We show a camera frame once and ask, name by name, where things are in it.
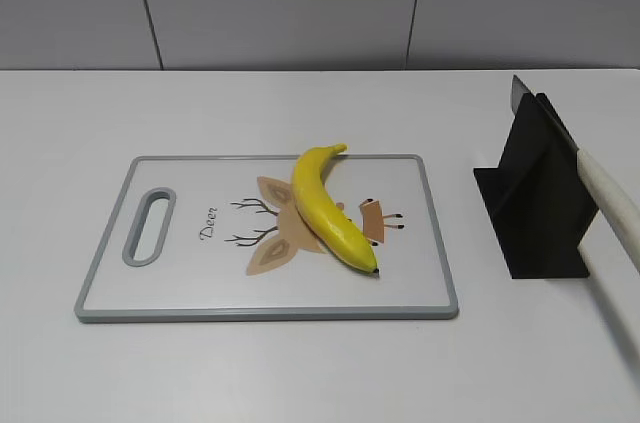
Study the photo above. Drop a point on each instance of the yellow plastic banana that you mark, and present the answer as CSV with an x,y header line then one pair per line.
x,y
323,217

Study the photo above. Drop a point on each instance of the cleaver knife with white handle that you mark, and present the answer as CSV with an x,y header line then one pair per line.
x,y
619,210

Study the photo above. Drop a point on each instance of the white grey-rimmed cutting board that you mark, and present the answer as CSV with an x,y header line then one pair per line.
x,y
218,238

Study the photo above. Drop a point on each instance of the black knife stand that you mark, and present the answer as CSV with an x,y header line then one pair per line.
x,y
538,206

